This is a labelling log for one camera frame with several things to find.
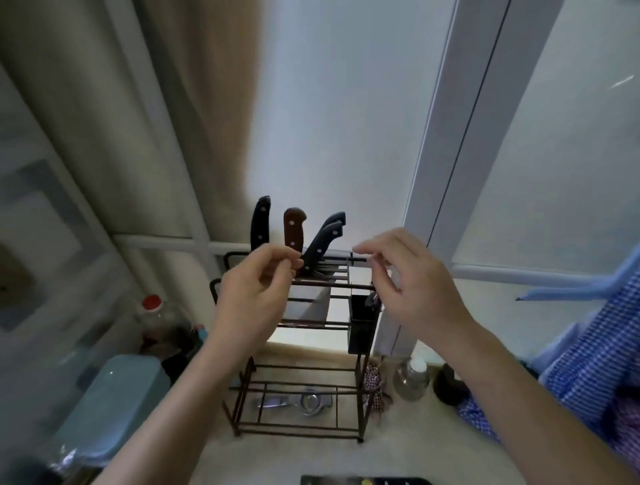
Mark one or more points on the beige curtain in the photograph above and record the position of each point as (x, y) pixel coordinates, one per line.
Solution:
(100, 110)

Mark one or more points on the dark brown metal knife rack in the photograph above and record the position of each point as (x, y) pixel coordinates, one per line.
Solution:
(360, 399)

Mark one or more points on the person's left hand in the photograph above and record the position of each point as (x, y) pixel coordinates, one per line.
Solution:
(245, 300)

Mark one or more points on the white window frame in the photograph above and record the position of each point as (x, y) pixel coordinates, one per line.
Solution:
(452, 165)

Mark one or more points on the clear glass jar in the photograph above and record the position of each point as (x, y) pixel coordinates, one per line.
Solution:
(412, 382)

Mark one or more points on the person's right hand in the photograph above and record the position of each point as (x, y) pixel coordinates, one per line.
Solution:
(425, 290)

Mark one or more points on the person's left forearm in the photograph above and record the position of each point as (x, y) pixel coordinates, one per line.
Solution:
(175, 414)

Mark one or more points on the red checked cloth pouch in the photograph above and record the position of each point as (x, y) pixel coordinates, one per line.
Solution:
(374, 387)

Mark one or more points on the black utensil holder cup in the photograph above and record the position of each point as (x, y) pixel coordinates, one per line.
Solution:
(361, 327)

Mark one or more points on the person's right forearm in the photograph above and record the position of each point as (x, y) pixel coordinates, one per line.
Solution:
(530, 414)

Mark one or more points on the black kitchen scissors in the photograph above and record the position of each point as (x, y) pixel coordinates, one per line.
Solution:
(373, 300)

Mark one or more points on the person's left thumb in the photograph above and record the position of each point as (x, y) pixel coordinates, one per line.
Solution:
(281, 277)

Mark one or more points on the black round object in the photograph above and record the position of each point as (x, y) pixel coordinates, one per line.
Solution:
(449, 387)

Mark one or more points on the red cap plastic bottle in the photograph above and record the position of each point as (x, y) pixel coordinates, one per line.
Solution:
(160, 325)

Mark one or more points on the person's right thumb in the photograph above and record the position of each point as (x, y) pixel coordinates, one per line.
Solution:
(384, 275)

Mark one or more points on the light blue cloth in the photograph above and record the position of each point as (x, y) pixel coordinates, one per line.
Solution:
(595, 286)

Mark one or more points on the dark flat device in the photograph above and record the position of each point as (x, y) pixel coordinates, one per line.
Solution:
(365, 480)

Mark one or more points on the blue checked cloth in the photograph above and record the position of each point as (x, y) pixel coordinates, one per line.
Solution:
(595, 369)

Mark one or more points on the light blue plastic container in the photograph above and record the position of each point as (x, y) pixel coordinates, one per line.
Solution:
(117, 404)

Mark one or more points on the metal lemon squeezer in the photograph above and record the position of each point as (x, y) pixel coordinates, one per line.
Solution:
(300, 402)

